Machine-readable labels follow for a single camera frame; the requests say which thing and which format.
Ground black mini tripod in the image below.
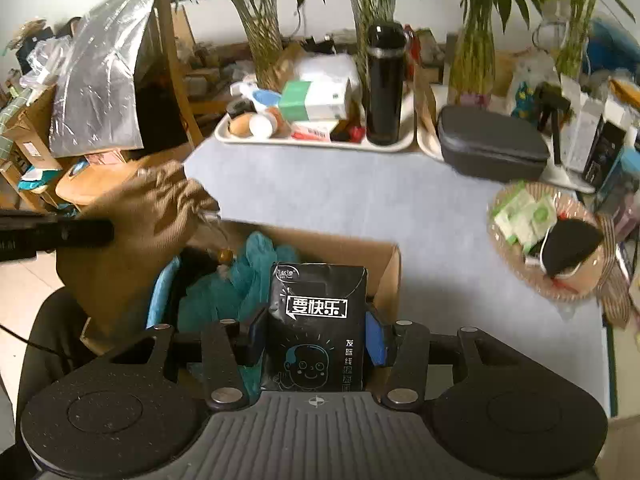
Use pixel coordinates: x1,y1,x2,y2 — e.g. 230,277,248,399
535,84,571,166

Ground wooden chair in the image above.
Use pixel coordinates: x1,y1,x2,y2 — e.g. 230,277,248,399
55,0,206,211

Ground white blue lotion bottle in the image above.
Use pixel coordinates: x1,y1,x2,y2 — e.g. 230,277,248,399
240,85,283,111

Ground glass vase with lucky bamboo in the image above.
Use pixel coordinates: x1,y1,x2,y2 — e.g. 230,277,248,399
425,0,531,107
160,0,311,92
295,0,441,86
520,0,636,81

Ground green white tissue box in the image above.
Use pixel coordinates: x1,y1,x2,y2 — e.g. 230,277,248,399
277,77,353,122

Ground white plastic tray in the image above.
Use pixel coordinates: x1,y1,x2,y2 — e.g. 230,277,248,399
416,85,598,193
214,87,418,153

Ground black triangular pouch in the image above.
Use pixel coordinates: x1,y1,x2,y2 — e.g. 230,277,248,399
537,217,603,278

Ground white shopping bag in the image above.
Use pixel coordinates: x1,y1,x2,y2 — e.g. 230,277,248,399
510,52,561,111

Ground pale blue table mat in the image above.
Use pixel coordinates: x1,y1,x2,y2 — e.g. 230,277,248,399
182,137,613,418

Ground pink patterned box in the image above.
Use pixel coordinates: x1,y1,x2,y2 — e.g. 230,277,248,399
82,149,128,166

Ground green white wipe sachet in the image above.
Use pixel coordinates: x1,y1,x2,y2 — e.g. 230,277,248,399
492,210,522,244
522,196,558,256
500,190,536,226

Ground cluttered wooden side table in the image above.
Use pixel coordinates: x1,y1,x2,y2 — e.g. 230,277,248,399
185,40,261,116

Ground colourful printed pouch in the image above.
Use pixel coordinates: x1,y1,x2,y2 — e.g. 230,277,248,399
512,80,538,118

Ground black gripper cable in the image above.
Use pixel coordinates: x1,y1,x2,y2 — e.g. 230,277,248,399
0,324,56,353

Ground teal mesh bath loofah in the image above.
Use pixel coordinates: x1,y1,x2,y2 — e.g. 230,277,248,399
176,231,302,397

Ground brown cardboard box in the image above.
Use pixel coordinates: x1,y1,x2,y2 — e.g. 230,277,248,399
80,217,403,391

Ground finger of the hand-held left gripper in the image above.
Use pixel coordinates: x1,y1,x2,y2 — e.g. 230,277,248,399
35,216,117,252

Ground clear plastic bag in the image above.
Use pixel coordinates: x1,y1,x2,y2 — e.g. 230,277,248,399
25,35,71,86

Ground black printed packet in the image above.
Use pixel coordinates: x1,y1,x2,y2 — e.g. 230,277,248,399
260,261,369,393

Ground dark cloth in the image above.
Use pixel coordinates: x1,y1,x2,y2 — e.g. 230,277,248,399
15,285,108,411

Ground white lid cosmetic jar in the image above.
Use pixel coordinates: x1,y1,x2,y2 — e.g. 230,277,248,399
250,112,275,137

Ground orange yellow folded cloth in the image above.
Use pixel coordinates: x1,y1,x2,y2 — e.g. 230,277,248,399
607,77,640,106

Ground white product carton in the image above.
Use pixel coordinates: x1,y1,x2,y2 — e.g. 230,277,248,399
560,75,606,173

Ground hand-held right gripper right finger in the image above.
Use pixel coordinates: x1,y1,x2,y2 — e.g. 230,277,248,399
364,310,531,410

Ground grey zip case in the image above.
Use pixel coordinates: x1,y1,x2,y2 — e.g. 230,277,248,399
437,104,551,183

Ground woven straw mat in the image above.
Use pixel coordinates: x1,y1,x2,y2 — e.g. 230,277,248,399
597,212,633,328

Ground woven straw basket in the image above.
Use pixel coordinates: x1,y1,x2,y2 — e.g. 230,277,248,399
486,181,618,303

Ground pink clear bottle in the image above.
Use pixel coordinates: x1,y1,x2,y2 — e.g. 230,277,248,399
612,195,640,241

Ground black thermos bottle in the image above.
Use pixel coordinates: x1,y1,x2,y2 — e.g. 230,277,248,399
366,21,408,147

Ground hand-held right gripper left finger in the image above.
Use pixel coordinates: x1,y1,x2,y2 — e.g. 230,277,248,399
102,305,271,411

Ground blue plastic bag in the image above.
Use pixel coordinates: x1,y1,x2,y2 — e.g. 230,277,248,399
587,20,640,76

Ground brown corduroy drawstring pouch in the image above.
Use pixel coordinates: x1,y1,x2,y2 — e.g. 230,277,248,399
54,160,223,343

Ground red white flat box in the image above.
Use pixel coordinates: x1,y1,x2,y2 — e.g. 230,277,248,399
291,121,341,142

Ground blue product carton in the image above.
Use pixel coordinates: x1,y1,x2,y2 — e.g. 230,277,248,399
600,150,640,196

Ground brown paper bag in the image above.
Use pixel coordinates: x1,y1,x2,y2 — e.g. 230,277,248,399
272,42,306,91
412,67,441,128

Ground white plastic bag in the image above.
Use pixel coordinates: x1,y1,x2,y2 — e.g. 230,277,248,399
295,55,358,83

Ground black product carton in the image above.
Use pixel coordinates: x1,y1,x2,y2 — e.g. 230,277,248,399
582,120,628,186

